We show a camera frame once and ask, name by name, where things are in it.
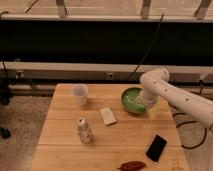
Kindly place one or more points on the green ceramic bowl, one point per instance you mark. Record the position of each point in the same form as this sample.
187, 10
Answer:
129, 103

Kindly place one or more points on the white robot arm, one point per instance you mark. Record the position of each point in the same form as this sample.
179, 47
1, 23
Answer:
155, 84

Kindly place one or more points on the translucent plastic cup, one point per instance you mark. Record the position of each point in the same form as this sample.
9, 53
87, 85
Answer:
80, 92

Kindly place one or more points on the wooden table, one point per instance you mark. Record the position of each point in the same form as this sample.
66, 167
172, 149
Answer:
60, 148

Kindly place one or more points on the small clear plastic bottle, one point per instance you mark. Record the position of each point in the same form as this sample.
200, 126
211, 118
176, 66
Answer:
84, 130

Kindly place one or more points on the black smartphone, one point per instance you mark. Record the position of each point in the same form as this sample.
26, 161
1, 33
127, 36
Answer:
156, 148

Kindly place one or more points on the red chili pepper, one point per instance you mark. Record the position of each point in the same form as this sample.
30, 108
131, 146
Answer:
132, 166

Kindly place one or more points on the black object at left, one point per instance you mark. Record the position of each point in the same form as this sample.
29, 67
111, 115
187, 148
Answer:
4, 133

